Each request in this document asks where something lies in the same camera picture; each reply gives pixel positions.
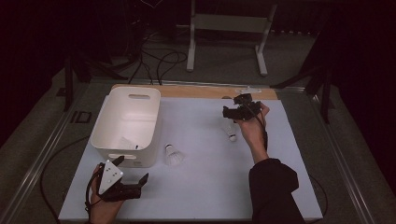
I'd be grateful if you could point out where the black floor cable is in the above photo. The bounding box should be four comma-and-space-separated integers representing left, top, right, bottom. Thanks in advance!
307, 174, 329, 218
39, 134, 92, 223
128, 46, 155, 85
155, 50, 189, 86

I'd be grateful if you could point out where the person's right hand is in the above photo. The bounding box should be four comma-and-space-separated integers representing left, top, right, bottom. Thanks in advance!
237, 102, 271, 150

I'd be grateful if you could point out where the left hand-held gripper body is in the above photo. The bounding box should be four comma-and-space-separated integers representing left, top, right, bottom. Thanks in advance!
98, 159, 143, 203

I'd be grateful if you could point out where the white table mat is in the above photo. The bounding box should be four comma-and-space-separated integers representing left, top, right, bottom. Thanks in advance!
58, 96, 324, 222

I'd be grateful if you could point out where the black tripod stand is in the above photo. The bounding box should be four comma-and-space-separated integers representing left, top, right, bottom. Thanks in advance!
270, 31, 335, 124

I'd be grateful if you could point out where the left hand-held gripper cable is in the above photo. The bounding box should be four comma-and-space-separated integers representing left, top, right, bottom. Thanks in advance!
84, 169, 104, 217

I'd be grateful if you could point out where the person's left hand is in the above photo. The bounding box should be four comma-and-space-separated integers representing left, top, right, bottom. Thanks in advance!
89, 164, 125, 224

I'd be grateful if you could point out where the black rectangular floor bracket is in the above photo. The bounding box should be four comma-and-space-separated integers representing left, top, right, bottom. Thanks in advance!
70, 110, 92, 124

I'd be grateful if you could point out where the hand-held gripper cable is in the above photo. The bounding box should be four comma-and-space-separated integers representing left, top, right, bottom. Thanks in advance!
246, 104, 269, 152
84, 169, 104, 217

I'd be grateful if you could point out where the metal floor rail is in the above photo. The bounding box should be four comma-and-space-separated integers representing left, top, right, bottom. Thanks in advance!
0, 81, 94, 224
306, 90, 376, 224

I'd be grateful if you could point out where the white metal stand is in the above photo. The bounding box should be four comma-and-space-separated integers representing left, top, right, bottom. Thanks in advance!
186, 0, 278, 77

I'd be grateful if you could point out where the right hand-held gripper cable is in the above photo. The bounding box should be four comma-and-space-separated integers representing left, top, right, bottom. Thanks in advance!
246, 104, 269, 152

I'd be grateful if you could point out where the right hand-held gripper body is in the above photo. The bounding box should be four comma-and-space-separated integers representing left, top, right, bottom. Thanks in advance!
233, 86, 263, 122

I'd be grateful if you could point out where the white plastic storage bin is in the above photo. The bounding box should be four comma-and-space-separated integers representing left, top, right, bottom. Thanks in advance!
89, 86, 163, 169

